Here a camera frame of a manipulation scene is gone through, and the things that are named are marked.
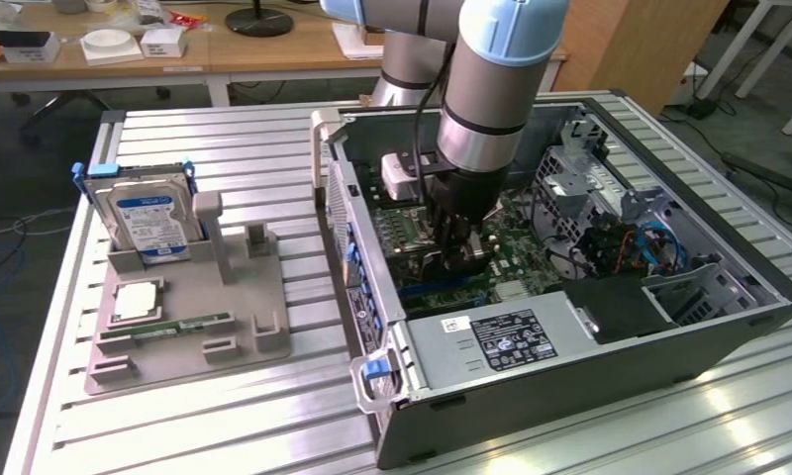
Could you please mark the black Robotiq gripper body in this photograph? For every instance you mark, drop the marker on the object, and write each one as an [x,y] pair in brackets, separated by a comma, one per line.
[468,193]

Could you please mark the black graphics card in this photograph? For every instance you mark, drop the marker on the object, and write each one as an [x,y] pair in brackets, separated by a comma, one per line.
[423,269]

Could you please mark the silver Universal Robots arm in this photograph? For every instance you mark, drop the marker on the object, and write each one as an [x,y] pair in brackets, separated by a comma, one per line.
[488,89]

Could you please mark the green motherboard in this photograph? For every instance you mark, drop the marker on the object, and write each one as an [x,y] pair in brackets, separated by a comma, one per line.
[522,247]

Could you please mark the small silver chipset heatsink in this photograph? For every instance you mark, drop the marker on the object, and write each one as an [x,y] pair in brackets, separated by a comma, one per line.
[515,291]

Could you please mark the blue expansion slot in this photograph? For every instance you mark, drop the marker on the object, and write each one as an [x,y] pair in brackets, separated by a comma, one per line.
[416,292]

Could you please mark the blue card retention clip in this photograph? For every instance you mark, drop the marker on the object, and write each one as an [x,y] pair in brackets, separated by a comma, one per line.
[370,304]
[376,325]
[361,277]
[351,242]

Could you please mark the perforated silver drive cage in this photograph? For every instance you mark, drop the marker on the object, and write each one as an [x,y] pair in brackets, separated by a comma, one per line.
[580,198]

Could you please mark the grey power supply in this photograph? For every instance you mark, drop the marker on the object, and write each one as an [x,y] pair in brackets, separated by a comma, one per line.
[435,356]

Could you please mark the blue case release latch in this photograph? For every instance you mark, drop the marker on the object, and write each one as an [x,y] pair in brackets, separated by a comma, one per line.
[374,371]

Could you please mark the open black PC case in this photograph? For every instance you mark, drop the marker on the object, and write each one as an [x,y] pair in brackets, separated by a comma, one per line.
[567,396]

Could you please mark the white paper stack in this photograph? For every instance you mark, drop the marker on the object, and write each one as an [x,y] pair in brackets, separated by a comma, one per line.
[356,44]

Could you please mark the silver disk bay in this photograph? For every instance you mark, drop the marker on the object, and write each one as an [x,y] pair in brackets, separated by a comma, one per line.
[699,292]

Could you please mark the wooden cabinet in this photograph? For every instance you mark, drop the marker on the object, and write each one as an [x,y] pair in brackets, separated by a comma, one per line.
[634,49]

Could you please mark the black power adapter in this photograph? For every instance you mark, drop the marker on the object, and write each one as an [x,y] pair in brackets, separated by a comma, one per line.
[699,109]

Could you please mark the grey plastic parts rack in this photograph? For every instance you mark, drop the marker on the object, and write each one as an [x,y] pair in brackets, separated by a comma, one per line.
[191,292]

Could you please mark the wooden desk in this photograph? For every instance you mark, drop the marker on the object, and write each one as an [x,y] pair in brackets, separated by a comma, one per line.
[271,54]

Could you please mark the green RAM stick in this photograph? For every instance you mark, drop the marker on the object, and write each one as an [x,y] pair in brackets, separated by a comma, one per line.
[191,324]

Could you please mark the hard disk with blue label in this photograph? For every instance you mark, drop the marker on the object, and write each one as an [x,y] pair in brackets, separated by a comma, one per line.
[148,222]

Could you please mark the black round lamp base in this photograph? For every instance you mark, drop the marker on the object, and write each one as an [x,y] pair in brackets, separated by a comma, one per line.
[260,25]

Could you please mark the silver CPU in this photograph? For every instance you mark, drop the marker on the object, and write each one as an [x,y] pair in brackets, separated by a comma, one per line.
[137,301]

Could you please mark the blue disk carrier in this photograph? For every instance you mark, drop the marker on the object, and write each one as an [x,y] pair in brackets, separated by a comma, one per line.
[103,170]

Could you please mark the red packet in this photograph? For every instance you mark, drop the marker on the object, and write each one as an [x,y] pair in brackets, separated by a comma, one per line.
[188,21]

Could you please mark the small white labelled box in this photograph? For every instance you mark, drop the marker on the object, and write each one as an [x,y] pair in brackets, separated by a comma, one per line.
[164,44]

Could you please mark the clear plastic bag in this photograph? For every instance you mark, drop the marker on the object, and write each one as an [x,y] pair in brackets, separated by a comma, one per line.
[145,12]

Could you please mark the white tape roll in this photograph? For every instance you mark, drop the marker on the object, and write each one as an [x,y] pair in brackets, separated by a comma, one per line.
[101,5]

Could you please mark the grey cup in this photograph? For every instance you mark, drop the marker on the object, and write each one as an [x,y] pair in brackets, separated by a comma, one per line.
[69,6]

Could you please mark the white box with black top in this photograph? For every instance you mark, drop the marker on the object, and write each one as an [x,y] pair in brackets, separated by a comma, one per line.
[29,47]

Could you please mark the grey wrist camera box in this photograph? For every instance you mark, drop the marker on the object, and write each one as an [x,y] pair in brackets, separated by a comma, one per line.
[399,178]

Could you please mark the white table frame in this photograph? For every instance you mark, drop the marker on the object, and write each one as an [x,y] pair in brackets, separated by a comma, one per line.
[752,49]

